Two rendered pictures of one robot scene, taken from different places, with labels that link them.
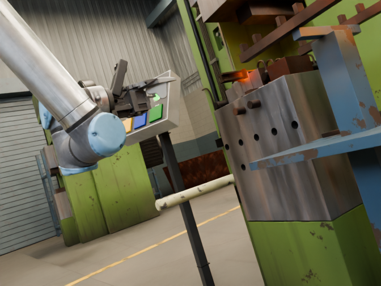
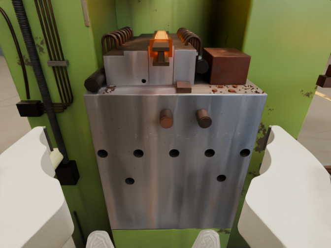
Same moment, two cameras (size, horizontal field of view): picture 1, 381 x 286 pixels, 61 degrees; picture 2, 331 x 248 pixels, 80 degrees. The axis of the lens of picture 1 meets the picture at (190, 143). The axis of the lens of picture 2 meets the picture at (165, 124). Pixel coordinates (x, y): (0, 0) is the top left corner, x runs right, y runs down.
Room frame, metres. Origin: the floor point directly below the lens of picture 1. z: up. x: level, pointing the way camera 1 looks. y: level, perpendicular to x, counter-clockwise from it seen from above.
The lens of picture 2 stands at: (0.93, 0.12, 1.06)
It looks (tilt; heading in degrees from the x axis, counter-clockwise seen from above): 29 degrees down; 301
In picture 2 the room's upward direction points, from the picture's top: straight up
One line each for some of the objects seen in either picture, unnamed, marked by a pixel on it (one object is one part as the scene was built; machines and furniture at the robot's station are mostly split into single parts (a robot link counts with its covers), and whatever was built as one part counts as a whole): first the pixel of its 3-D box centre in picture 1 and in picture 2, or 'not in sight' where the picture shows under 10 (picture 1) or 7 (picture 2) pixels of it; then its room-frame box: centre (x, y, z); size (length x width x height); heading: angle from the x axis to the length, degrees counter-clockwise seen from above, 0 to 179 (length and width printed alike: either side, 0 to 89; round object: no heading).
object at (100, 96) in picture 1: (97, 102); not in sight; (0.87, 0.21, 0.98); 0.10 x 0.05 x 0.09; 32
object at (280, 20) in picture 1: (322, 14); not in sight; (0.68, -0.35, 0.97); 0.23 x 0.06 x 0.02; 121
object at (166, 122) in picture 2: (239, 110); (166, 118); (1.12, -0.19, 0.87); 0.04 x 0.03 x 0.03; 122
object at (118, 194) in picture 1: (104, 151); not in sight; (6.18, 1.63, 1.45); 2.20 x 1.23 x 2.90; 127
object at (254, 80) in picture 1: (280, 81); (153, 50); (1.30, -0.42, 0.96); 0.42 x 0.20 x 0.09; 122
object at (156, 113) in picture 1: (156, 113); not in sight; (1.46, 0.11, 1.01); 0.07 x 0.05 x 0.07; 57
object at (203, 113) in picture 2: (253, 104); (203, 118); (1.05, -0.23, 0.87); 0.04 x 0.03 x 0.03; 122
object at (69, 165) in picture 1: (76, 150); not in sight; (0.82, 0.28, 0.86); 0.12 x 0.09 x 0.12; 45
